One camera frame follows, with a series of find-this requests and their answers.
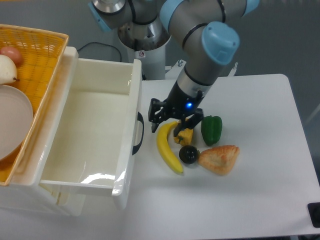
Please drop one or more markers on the black corner object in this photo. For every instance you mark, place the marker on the black corner object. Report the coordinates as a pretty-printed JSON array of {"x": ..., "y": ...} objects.
[{"x": 314, "y": 213}]

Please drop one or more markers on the white pear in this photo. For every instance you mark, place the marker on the white pear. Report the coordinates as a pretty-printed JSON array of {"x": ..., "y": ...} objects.
[{"x": 8, "y": 70}]

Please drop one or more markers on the beige round plate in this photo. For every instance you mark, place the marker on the beige round plate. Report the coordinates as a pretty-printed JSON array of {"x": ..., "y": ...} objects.
[{"x": 16, "y": 117}]

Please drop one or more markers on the white plastic drawer cabinet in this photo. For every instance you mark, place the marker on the white plastic drawer cabinet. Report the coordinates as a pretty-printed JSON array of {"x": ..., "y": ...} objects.
[{"x": 25, "y": 191}]

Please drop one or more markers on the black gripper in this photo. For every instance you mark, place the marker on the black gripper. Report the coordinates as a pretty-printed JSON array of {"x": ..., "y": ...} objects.
[{"x": 178, "y": 105}]

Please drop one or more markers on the yellow bell pepper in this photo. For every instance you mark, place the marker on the yellow bell pepper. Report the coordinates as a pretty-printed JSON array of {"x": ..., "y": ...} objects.
[{"x": 184, "y": 137}]

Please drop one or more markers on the golden triangular pastry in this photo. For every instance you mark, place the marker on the golden triangular pastry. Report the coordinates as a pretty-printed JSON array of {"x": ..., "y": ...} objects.
[{"x": 220, "y": 160}]

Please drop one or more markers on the yellow banana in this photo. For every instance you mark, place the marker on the yellow banana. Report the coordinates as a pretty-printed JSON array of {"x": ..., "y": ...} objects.
[{"x": 164, "y": 148}]

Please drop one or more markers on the red apple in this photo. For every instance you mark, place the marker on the red apple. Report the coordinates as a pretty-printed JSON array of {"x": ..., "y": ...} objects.
[{"x": 13, "y": 53}]

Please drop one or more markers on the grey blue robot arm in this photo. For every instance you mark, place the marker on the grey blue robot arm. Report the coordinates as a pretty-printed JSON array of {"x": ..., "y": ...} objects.
[{"x": 179, "y": 18}]

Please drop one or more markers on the yellow woven basket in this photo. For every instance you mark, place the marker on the yellow woven basket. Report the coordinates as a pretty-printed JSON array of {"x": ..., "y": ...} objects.
[{"x": 42, "y": 51}]

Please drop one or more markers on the green bell pepper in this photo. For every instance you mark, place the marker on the green bell pepper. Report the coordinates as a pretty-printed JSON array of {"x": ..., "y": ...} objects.
[{"x": 211, "y": 129}]

